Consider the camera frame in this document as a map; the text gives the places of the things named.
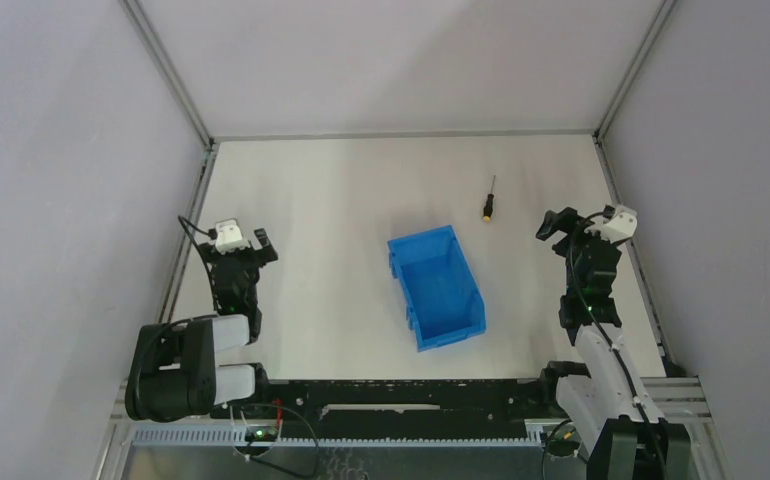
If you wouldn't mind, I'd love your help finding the black yellow screwdriver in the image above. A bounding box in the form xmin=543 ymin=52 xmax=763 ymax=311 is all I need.
xmin=482 ymin=175 xmax=496 ymax=222

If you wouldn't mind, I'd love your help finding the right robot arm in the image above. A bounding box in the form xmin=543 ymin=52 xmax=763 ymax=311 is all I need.
xmin=536 ymin=205 xmax=692 ymax=479

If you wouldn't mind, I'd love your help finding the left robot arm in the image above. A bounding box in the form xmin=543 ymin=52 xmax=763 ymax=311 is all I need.
xmin=124 ymin=224 xmax=278 ymax=423

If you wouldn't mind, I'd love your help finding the blue plastic bin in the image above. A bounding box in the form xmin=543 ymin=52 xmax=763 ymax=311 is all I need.
xmin=387 ymin=225 xmax=486 ymax=352

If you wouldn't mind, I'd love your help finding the right black cable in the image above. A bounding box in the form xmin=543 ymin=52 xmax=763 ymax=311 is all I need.
xmin=567 ymin=211 xmax=670 ymax=480

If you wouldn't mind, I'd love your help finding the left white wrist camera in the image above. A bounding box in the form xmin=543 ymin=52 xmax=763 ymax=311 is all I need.
xmin=208 ymin=218 xmax=250 ymax=254

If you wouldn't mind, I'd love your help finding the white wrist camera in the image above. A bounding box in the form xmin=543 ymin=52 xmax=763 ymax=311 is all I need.
xmin=585 ymin=204 xmax=638 ymax=245
xmin=208 ymin=218 xmax=250 ymax=254

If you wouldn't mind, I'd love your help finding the left black cable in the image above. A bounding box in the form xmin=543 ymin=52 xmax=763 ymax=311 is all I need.
xmin=177 ymin=215 xmax=222 ymax=313

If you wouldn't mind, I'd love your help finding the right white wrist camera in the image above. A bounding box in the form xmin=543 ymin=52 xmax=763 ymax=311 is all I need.
xmin=585 ymin=204 xmax=638 ymax=245

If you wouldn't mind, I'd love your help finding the grey slotted cable duct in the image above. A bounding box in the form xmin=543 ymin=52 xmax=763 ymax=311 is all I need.
xmin=129 ymin=423 xmax=549 ymax=448

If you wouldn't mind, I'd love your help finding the black mounting rail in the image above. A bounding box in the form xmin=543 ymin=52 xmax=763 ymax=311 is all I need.
xmin=210 ymin=361 xmax=587 ymax=442

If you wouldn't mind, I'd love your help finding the black loop cable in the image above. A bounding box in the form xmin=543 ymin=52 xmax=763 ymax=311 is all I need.
xmin=229 ymin=399 xmax=321 ymax=480

